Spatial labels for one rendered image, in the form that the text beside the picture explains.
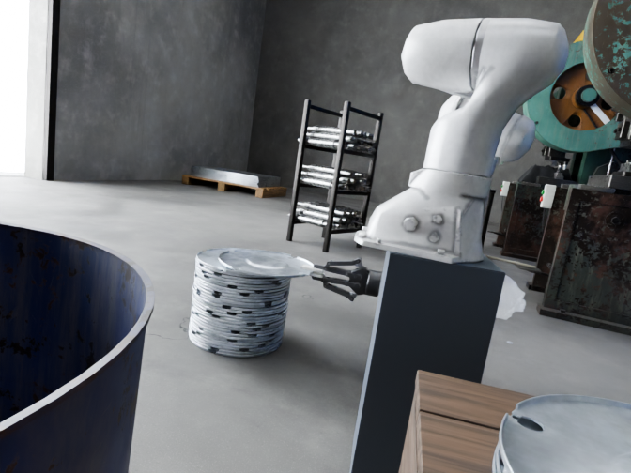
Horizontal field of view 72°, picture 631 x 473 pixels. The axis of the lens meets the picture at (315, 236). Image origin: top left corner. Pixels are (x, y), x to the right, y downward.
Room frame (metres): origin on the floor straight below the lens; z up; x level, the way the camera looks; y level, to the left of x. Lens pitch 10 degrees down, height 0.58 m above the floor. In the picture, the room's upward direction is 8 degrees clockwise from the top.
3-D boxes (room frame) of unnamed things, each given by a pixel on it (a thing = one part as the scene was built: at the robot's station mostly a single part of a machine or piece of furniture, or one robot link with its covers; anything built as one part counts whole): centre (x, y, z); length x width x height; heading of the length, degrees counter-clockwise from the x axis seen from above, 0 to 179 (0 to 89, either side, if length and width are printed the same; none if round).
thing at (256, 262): (1.28, 0.13, 0.25); 0.29 x 0.29 x 0.01
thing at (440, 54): (0.84, -0.22, 0.78); 0.25 x 0.18 x 0.11; 152
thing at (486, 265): (0.76, -0.22, 0.23); 0.18 x 0.18 x 0.45; 83
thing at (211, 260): (1.29, 0.20, 0.25); 0.29 x 0.29 x 0.01
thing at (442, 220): (0.77, -0.18, 0.52); 0.22 x 0.19 x 0.14; 83
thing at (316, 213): (3.03, -0.06, 0.47); 0.46 x 0.43 x 0.95; 53
